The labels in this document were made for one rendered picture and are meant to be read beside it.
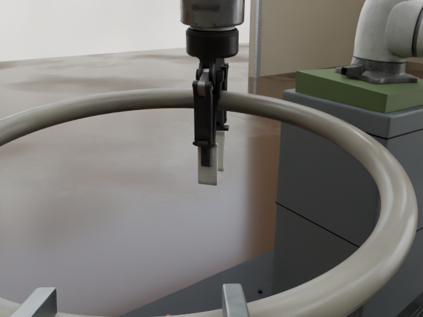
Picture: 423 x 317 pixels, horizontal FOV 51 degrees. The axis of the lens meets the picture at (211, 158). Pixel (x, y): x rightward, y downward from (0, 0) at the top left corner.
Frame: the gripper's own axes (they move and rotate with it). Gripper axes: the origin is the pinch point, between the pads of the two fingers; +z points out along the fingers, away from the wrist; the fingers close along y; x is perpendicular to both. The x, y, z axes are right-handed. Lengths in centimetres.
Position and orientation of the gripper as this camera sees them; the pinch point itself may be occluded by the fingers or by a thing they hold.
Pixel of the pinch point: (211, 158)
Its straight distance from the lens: 71.0
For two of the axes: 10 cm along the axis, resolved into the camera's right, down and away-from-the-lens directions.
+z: -0.1, 9.1, 4.1
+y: -2.2, 4.0, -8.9
